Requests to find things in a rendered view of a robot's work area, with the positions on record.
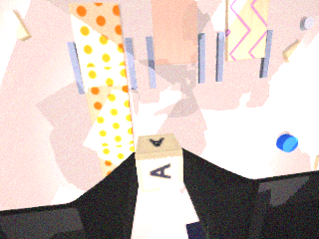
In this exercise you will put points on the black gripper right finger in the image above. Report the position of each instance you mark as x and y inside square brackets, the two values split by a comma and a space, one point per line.
[232, 206]

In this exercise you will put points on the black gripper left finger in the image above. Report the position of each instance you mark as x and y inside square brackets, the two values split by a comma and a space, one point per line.
[105, 211]

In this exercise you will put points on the grey short cylinder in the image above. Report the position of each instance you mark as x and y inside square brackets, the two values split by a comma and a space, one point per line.
[306, 24]

